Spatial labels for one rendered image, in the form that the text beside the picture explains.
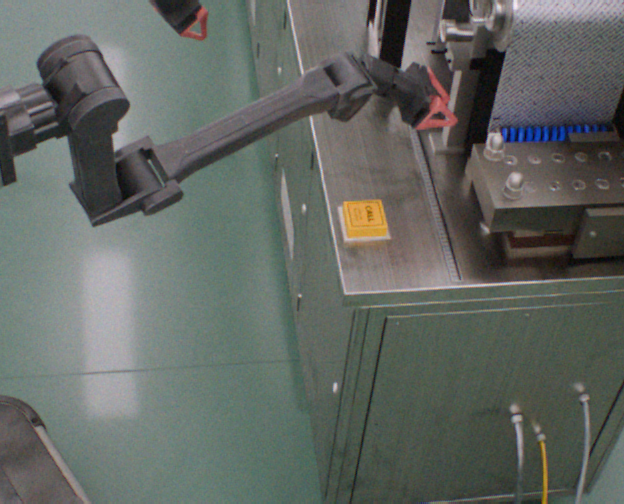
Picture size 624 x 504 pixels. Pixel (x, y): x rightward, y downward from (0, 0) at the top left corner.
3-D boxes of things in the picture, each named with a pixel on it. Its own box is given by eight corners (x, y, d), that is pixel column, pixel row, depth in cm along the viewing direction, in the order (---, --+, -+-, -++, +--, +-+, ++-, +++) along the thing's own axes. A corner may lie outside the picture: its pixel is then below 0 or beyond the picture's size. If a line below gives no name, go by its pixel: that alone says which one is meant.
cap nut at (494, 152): (481, 147, 199) (485, 128, 196) (501, 147, 200) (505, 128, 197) (486, 162, 197) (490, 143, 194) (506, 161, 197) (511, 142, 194)
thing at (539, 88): (487, 131, 204) (506, 50, 190) (608, 127, 207) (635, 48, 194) (488, 132, 204) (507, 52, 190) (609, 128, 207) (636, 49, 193)
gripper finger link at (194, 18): (203, 13, 216) (182, -15, 208) (223, 32, 212) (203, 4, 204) (177, 36, 216) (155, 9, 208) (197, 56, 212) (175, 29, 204)
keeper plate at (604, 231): (570, 250, 201) (585, 207, 193) (622, 247, 202) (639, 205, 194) (574, 261, 199) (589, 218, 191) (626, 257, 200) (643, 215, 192)
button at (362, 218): (341, 210, 205) (343, 200, 203) (379, 208, 206) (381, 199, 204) (347, 238, 200) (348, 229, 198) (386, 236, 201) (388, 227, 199)
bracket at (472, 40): (426, 137, 220) (450, 9, 197) (458, 136, 221) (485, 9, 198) (431, 155, 216) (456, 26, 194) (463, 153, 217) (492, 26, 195)
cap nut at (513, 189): (499, 185, 193) (504, 166, 190) (519, 184, 194) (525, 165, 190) (504, 200, 191) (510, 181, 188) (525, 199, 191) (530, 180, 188)
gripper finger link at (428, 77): (442, 132, 200) (401, 113, 195) (433, 105, 204) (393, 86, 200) (466, 106, 196) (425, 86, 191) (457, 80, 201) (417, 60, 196)
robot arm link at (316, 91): (143, 207, 169) (109, 150, 172) (144, 221, 174) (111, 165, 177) (380, 88, 181) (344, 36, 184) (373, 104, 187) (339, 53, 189)
